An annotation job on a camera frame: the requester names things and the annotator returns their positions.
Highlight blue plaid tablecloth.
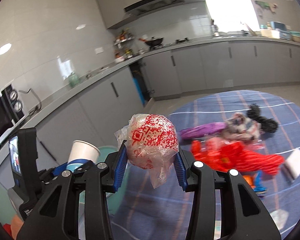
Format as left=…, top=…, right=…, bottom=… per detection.
left=110, top=90, right=300, bottom=239

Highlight spice rack with bottles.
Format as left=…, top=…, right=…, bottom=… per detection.
left=114, top=29, right=134, bottom=63

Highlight plaid checkered cloth rag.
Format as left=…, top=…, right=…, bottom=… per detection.
left=221, top=112, right=261, bottom=141

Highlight white sponge block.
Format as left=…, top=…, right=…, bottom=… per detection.
left=282, top=149, right=300, bottom=181

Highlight white paper cup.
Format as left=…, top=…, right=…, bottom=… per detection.
left=66, top=140, right=100, bottom=172

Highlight purple foil wrapper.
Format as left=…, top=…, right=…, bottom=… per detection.
left=179, top=122, right=227, bottom=140

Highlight blue storage boxes on counter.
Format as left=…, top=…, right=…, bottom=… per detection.
left=260, top=21, right=300, bottom=42

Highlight red mesh net bag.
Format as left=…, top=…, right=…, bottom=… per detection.
left=191, top=137, right=285, bottom=176

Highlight white paper towel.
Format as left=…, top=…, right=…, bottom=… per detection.
left=270, top=209, right=289, bottom=230

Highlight grey lower kitchen cabinets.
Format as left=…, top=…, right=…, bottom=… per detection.
left=0, top=38, right=300, bottom=181

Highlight black white microwave oven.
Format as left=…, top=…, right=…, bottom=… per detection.
left=0, top=83, right=27, bottom=145

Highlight black wok on stove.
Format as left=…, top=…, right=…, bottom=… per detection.
left=139, top=38, right=163, bottom=48

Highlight orange blue snack wrapper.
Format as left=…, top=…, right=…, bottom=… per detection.
left=243, top=171, right=267, bottom=195

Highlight clear bag with red print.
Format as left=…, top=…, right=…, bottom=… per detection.
left=115, top=113, right=179, bottom=189

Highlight teal trash bin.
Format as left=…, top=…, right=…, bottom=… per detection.
left=84, top=145, right=131, bottom=215

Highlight black microwave power cable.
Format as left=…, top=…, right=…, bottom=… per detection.
left=18, top=87, right=43, bottom=116

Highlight black mesh net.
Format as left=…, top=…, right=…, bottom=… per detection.
left=247, top=104, right=279, bottom=133

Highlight phone screen on gripper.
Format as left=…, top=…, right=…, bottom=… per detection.
left=8, top=136, right=21, bottom=176

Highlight black range hood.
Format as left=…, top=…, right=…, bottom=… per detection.
left=110, top=0, right=185, bottom=29

